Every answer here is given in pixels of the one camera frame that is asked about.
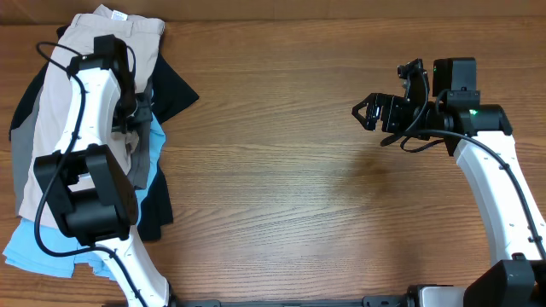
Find black garment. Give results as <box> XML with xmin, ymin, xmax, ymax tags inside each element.
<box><xmin>9</xmin><ymin>25</ymin><xmax>200</xmax><ymax>243</ymax></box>

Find light blue shorts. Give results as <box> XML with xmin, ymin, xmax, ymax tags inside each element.
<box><xmin>3</xmin><ymin>119</ymin><xmax>166</xmax><ymax>281</ymax></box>

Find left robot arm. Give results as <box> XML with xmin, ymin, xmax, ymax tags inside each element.
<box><xmin>33</xmin><ymin>35</ymin><xmax>177</xmax><ymax>306</ymax></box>

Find grey shorts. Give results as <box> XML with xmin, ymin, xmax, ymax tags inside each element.
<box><xmin>9</xmin><ymin>85</ymin><xmax>150</xmax><ymax>216</ymax></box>

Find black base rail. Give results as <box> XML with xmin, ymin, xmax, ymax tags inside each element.
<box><xmin>169</xmin><ymin>295</ymin><xmax>415</xmax><ymax>307</ymax></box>

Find beige khaki shorts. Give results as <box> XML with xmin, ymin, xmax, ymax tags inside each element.
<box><xmin>18</xmin><ymin>4</ymin><xmax>166</xmax><ymax>229</ymax></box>

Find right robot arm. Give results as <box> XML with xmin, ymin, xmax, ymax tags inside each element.
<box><xmin>351</xmin><ymin>57</ymin><xmax>545</xmax><ymax>306</ymax></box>

